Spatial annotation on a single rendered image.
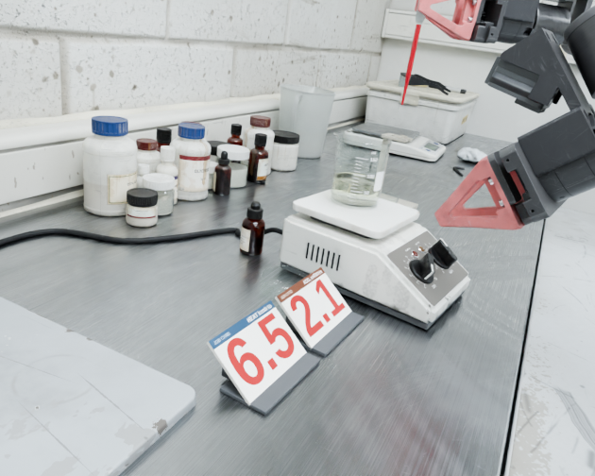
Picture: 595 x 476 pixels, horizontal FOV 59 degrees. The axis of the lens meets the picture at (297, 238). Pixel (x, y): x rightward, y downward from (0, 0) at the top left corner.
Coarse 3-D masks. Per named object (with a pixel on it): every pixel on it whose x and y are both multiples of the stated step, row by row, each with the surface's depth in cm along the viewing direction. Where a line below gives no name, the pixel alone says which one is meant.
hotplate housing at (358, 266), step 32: (288, 224) 62; (320, 224) 61; (416, 224) 65; (288, 256) 63; (320, 256) 60; (352, 256) 57; (384, 256) 56; (352, 288) 58; (384, 288) 56; (416, 320) 55
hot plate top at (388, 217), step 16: (304, 208) 60; (320, 208) 61; (336, 208) 61; (384, 208) 64; (400, 208) 65; (336, 224) 58; (352, 224) 57; (368, 224) 58; (384, 224) 58; (400, 224) 60
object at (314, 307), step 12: (324, 276) 56; (312, 288) 54; (324, 288) 55; (288, 300) 50; (300, 300) 51; (312, 300) 52; (324, 300) 54; (336, 300) 55; (300, 312) 50; (312, 312) 52; (324, 312) 53; (336, 312) 54; (300, 324) 49; (312, 324) 51; (324, 324) 52; (312, 336) 50
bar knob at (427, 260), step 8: (424, 256) 57; (432, 256) 57; (416, 264) 57; (424, 264) 56; (432, 264) 56; (416, 272) 56; (424, 272) 56; (432, 272) 55; (424, 280) 56; (432, 280) 57
